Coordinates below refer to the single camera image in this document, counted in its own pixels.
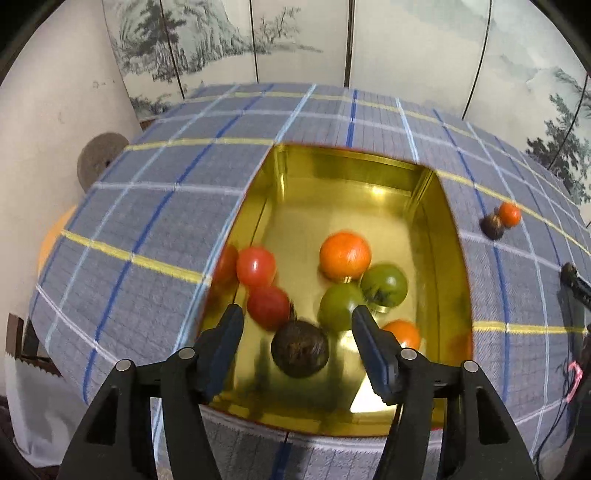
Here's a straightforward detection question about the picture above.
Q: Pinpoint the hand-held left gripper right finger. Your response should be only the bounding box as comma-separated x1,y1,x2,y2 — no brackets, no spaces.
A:
352,305,541,480

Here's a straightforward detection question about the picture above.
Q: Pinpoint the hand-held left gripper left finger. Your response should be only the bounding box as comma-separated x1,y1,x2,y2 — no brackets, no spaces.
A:
58,304,245,480

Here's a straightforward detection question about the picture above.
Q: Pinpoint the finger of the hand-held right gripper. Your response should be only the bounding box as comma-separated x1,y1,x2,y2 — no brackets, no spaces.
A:
560,262,591,306

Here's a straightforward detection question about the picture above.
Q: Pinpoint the orange tangerine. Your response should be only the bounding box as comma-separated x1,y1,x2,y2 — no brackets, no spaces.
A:
498,202,522,228
382,320,422,352
319,232,372,281

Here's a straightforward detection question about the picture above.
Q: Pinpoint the green tomato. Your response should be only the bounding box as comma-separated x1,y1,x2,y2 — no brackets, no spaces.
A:
360,263,409,308
318,282,368,332

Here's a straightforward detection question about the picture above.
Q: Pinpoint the red tomato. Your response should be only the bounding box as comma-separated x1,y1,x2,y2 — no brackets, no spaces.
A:
246,286,291,331
236,247,278,288

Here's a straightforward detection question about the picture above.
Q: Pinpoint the dark brown wrinkled fruit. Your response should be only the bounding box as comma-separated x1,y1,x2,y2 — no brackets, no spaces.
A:
479,215,505,241
270,320,330,380

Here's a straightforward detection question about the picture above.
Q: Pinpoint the gold tin box red outside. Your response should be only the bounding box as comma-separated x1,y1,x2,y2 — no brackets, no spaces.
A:
198,143,476,438

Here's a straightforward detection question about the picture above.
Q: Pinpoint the orange round stool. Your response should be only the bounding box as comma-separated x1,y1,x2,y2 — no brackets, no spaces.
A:
36,205,77,273

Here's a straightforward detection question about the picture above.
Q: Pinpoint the grey round stone disc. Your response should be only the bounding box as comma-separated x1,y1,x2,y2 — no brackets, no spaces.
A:
76,133,127,191

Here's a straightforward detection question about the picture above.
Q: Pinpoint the landscape painted folding screen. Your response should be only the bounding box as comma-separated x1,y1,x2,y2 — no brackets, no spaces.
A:
102,0,591,206

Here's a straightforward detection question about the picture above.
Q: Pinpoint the pink cable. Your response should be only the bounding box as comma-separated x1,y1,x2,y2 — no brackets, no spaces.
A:
566,362,583,403

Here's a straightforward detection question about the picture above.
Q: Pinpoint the dark wooden frame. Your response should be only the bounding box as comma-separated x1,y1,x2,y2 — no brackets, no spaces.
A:
6,313,63,380

